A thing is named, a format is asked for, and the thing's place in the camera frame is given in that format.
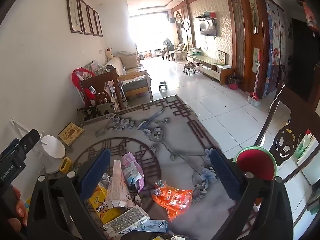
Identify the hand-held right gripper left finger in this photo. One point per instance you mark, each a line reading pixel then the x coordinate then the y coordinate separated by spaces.
pixel 95 172

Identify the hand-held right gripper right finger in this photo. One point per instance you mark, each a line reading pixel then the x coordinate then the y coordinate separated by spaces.
pixel 225 175

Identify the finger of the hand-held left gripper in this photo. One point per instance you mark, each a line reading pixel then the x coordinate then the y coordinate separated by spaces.
pixel 30 141
pixel 10 147

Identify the tall white carton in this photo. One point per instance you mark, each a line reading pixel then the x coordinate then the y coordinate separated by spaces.
pixel 117 185

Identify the red bin with green rim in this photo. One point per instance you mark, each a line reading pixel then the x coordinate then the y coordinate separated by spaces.
pixel 255 165

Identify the yellow box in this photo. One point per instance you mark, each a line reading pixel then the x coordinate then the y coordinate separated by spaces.
pixel 102 203

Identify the pink plastic bag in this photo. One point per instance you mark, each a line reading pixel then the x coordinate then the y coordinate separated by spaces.
pixel 133 170

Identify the orange snack wrapper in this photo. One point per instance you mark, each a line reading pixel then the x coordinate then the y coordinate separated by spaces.
pixel 172 197

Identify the blue toothpaste box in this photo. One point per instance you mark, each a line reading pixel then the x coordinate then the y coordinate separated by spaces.
pixel 152 226

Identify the person's left hand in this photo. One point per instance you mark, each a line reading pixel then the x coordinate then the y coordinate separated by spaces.
pixel 19 203

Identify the white desk lamp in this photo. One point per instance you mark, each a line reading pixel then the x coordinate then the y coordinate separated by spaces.
pixel 52 152

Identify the small yellow holder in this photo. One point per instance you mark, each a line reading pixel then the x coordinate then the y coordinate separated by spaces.
pixel 65 165

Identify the gold patterned box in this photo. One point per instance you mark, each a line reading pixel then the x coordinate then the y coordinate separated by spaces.
pixel 71 133

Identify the grey patterned box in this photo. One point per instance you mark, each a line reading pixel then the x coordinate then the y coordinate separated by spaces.
pixel 127 220

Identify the dark floral cushion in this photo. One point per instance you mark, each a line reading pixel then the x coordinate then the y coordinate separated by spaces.
pixel 95 110

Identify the floral printed tablecloth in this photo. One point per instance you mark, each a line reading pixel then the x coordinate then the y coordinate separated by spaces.
pixel 175 135

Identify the carved wooden chair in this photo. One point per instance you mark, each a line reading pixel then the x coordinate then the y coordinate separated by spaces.
pixel 287 140

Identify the red bag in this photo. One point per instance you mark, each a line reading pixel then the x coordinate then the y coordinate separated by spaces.
pixel 80 76

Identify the white mop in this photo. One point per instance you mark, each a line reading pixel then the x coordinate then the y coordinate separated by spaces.
pixel 255 97

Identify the green and white pack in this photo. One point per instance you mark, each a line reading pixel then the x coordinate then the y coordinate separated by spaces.
pixel 303 145

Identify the stack of magazines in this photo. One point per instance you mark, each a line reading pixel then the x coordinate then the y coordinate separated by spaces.
pixel 111 87

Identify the white cabinet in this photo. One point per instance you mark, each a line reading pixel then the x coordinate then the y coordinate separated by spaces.
pixel 311 165

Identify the wooden chair with floral cushion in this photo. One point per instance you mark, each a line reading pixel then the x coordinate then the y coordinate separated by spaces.
pixel 100 82

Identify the red flowerpot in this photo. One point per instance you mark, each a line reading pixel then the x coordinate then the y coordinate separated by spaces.
pixel 234 83

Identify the wooden sofa with cushions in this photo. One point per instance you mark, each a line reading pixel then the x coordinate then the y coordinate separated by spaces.
pixel 132 80

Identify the small dark stool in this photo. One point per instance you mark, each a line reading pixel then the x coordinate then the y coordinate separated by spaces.
pixel 162 85

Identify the television cabinet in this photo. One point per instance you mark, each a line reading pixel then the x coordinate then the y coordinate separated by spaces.
pixel 210 66

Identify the rolling stool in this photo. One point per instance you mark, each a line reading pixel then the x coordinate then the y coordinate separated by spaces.
pixel 189 68

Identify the small framed picture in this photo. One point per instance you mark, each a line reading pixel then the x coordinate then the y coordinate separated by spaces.
pixel 221 57

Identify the white plush toy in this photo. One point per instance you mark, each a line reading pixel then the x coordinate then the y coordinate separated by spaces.
pixel 109 53

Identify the wooden side table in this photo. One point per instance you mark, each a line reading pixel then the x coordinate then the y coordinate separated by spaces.
pixel 178 55

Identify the printed door curtain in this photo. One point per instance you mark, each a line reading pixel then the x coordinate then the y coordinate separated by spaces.
pixel 275 42

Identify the framed wall picture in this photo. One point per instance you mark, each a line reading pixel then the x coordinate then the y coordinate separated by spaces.
pixel 98 23
pixel 85 17
pixel 92 20
pixel 74 11

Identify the wall television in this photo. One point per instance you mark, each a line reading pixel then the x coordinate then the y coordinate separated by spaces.
pixel 208 28

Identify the wall shelf with pots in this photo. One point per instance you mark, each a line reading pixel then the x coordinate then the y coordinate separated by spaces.
pixel 206 16

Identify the red wall hanging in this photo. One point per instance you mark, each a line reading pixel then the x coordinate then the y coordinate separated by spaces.
pixel 310 17

